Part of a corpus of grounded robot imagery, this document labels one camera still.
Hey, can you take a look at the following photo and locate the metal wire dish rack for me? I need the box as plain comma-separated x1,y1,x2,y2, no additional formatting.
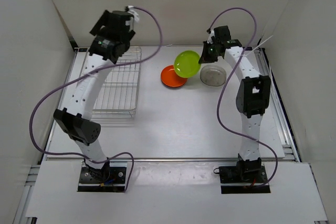
92,47,142,120

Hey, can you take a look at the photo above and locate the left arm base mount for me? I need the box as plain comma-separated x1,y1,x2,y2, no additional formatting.
77,162,128,193

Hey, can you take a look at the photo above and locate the clear bumpy glass plate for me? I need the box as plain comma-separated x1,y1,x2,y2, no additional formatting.
203,82,225,87

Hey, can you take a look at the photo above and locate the orange plate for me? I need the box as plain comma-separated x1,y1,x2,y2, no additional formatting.
161,65,188,89

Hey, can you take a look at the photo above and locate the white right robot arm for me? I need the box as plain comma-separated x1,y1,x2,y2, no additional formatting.
199,26,271,182

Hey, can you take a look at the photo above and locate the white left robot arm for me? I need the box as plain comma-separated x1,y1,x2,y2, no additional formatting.
54,9,139,182

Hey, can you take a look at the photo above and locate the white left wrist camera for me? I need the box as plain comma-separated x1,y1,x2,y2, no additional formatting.
125,5,140,30

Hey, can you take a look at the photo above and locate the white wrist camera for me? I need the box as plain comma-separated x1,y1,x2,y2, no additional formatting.
125,5,140,30
207,29,216,45

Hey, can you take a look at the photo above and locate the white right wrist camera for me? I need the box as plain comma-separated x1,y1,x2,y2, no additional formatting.
207,29,216,45

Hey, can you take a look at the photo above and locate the aluminium table frame rail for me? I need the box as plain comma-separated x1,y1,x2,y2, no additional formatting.
255,48,301,163

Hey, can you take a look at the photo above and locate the green plate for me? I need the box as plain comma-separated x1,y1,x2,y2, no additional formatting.
173,50,201,78

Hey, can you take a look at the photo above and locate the clear ribbed glass plate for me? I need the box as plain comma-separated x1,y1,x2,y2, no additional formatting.
200,65,227,82

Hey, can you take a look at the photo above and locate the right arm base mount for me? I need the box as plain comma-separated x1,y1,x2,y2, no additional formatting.
213,165,271,194

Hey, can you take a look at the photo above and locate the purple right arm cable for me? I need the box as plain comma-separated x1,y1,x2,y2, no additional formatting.
207,7,279,188

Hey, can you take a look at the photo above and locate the white zip tie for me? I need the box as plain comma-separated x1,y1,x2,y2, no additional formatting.
244,35,274,57

